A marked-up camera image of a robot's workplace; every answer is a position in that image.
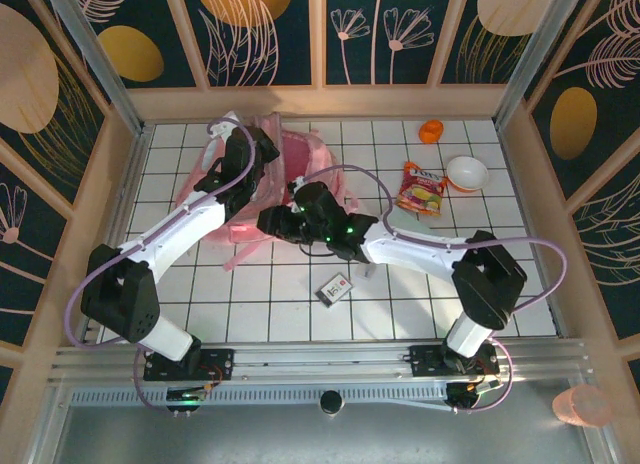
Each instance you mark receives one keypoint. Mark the small circuit board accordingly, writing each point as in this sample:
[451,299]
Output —
[187,398]
[467,396]

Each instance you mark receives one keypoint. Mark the black round knob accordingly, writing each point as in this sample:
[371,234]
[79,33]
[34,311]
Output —
[331,401]

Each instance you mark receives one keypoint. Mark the pink student backpack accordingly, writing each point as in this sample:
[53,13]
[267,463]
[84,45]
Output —
[305,154]

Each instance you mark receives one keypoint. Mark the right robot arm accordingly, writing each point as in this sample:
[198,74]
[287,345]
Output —
[410,246]

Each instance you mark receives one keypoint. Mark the aluminium frame post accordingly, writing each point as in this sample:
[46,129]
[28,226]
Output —
[100,69]
[540,59]

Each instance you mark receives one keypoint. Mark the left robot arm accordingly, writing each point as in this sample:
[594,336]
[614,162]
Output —
[175,229]

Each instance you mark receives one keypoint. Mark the aluminium mounting rail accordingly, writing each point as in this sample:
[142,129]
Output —
[320,359]

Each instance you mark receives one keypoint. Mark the pink translucent cup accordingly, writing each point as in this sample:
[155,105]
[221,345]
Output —
[580,405]

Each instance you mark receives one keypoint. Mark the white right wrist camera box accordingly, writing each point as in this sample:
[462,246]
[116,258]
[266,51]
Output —
[297,185]

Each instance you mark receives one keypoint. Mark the orange and white bowl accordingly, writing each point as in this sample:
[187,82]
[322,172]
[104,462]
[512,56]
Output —
[466,173]

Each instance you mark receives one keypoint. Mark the small black white card box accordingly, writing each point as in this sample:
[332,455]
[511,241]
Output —
[335,290]

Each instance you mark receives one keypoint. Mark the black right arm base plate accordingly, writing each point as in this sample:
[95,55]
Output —
[425,359]

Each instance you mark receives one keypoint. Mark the Fox's fruit candy bag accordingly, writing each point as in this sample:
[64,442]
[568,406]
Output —
[420,191]

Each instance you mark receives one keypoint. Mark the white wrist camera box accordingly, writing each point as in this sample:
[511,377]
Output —
[222,126]
[297,185]

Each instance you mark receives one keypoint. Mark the crumpled orange cup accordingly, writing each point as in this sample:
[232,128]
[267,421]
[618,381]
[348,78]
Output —
[431,131]

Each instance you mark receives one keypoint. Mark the dark floral wall panel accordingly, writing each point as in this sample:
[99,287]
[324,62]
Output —
[380,34]
[250,44]
[480,34]
[150,14]

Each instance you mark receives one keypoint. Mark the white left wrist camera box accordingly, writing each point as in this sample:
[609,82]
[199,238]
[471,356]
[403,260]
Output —
[222,126]

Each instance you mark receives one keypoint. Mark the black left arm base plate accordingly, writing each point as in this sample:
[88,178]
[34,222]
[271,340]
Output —
[220,364]

